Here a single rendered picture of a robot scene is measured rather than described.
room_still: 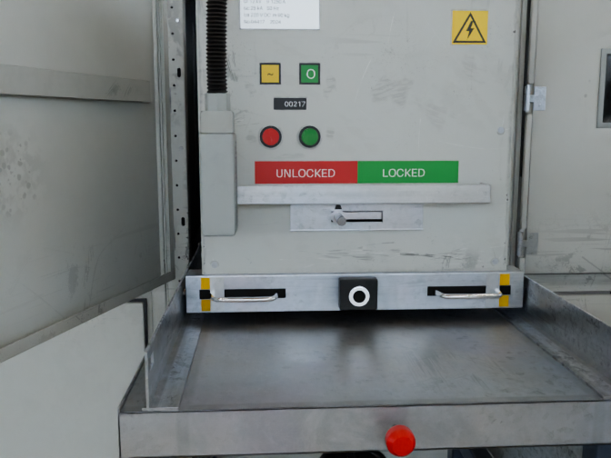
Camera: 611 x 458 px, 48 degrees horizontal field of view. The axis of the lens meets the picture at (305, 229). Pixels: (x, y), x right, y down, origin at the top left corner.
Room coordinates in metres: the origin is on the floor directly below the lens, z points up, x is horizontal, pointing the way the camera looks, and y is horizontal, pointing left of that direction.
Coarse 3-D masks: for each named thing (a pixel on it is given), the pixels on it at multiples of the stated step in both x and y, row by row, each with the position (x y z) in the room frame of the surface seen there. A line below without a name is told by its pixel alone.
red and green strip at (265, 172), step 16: (256, 176) 1.06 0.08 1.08; (272, 176) 1.07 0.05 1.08; (288, 176) 1.07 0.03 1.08; (304, 176) 1.07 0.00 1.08; (320, 176) 1.07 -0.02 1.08; (336, 176) 1.07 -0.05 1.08; (352, 176) 1.07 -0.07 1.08; (368, 176) 1.07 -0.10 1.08; (384, 176) 1.08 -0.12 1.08; (400, 176) 1.08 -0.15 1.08; (416, 176) 1.08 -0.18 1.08; (432, 176) 1.08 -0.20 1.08; (448, 176) 1.08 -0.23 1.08
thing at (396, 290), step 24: (192, 288) 1.05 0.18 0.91; (240, 288) 1.05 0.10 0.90; (264, 288) 1.05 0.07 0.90; (288, 288) 1.06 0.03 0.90; (312, 288) 1.06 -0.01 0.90; (336, 288) 1.06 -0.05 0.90; (384, 288) 1.06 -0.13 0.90; (408, 288) 1.07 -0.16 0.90; (432, 288) 1.07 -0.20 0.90; (456, 288) 1.07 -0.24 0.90; (480, 288) 1.07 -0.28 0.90; (504, 288) 1.08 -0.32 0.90; (192, 312) 1.05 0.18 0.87; (216, 312) 1.05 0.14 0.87; (240, 312) 1.05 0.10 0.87
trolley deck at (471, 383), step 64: (256, 320) 1.07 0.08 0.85; (320, 320) 1.07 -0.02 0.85; (384, 320) 1.07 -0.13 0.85; (448, 320) 1.07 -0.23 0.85; (192, 384) 0.80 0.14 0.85; (256, 384) 0.80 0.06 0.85; (320, 384) 0.80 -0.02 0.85; (384, 384) 0.80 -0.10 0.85; (448, 384) 0.80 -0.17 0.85; (512, 384) 0.80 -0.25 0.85; (576, 384) 0.80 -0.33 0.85; (128, 448) 0.72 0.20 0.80; (192, 448) 0.72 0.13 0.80; (256, 448) 0.73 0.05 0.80; (320, 448) 0.73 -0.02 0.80; (384, 448) 0.74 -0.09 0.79; (448, 448) 0.74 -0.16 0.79
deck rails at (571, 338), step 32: (544, 288) 1.01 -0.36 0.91; (160, 320) 0.84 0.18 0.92; (192, 320) 1.06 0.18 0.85; (512, 320) 1.06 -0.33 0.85; (544, 320) 1.00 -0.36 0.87; (576, 320) 0.90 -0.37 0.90; (160, 352) 0.81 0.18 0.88; (192, 352) 0.91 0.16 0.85; (576, 352) 0.89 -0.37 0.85; (608, 352) 0.81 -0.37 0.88; (160, 384) 0.79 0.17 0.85; (608, 384) 0.79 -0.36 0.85
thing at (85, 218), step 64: (0, 0) 0.98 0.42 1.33; (64, 0) 1.12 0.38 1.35; (128, 0) 1.31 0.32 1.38; (0, 64) 0.94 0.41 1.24; (64, 64) 1.11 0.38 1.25; (128, 64) 1.30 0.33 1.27; (0, 128) 0.96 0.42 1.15; (64, 128) 1.10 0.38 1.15; (128, 128) 1.29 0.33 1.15; (0, 192) 0.95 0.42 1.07; (64, 192) 1.09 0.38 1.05; (128, 192) 1.28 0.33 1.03; (0, 256) 0.94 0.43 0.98; (64, 256) 1.08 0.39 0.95; (128, 256) 1.27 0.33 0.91; (0, 320) 0.93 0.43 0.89; (64, 320) 1.03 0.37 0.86
